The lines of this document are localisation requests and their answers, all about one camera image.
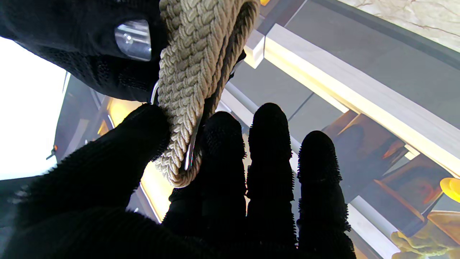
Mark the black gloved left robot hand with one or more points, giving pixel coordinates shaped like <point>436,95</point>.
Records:
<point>269,180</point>

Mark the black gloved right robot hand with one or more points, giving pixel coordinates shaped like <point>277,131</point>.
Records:
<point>72,36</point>

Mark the beige woven belt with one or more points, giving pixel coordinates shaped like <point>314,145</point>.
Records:
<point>187,72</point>

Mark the large brown ribbed planter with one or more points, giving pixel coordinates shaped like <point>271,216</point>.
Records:
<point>363,136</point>

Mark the light wooden counter shelf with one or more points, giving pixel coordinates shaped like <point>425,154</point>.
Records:
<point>359,93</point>

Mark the small brown ribbed planter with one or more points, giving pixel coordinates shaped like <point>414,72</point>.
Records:
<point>406,187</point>

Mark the wooden bowl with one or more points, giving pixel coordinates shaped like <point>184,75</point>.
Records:
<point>445,221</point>

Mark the orange fruit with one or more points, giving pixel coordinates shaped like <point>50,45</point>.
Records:
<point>451,189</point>

